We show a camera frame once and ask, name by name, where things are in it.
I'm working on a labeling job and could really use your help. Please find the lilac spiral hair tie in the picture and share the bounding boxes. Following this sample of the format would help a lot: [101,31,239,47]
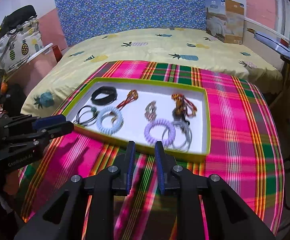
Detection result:
[143,118,176,147]

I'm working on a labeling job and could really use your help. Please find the grey elastic hair ties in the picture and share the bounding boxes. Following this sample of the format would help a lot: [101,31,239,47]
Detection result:
[161,121,194,152]

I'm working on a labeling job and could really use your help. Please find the white spiral hair tie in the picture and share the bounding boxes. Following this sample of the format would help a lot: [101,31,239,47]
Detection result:
[95,106,124,136]

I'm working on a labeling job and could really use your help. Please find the gold rhinestone hair clip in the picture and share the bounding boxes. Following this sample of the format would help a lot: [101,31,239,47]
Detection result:
[144,101,157,122]

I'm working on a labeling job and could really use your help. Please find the black cord bead hair tie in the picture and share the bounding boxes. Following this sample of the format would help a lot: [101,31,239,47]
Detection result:
[73,105,100,127]

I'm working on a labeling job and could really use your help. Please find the yellow-green shallow box tray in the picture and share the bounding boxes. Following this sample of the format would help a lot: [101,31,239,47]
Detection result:
[61,77,211,162]

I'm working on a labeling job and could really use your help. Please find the pink bedside cabinet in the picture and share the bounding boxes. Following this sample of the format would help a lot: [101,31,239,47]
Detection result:
[6,43,63,96]

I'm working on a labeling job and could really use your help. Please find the black fitness band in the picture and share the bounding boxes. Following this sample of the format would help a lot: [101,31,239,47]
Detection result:
[91,86,117,106]

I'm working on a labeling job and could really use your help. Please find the white pineapple tote bag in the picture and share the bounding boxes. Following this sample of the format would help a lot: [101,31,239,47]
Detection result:
[0,17,44,74]

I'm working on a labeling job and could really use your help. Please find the yellow pineapple bed sheet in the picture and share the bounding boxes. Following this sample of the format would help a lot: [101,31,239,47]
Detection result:
[21,28,282,117]

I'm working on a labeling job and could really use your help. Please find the black bag on top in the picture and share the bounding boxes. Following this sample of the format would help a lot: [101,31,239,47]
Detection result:
[0,5,37,36]

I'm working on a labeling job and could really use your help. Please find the bedding set package box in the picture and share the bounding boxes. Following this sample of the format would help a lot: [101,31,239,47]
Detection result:
[205,0,244,44]

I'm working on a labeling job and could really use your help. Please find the blue patterned headboard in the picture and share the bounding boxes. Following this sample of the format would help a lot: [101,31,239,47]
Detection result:
[53,0,222,47]

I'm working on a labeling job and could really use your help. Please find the grey striped ironing board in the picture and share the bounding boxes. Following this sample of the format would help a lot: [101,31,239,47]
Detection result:
[247,28,290,61]

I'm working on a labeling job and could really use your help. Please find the red orange braided bracelet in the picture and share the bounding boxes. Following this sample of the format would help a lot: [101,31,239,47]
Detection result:
[115,89,140,110]

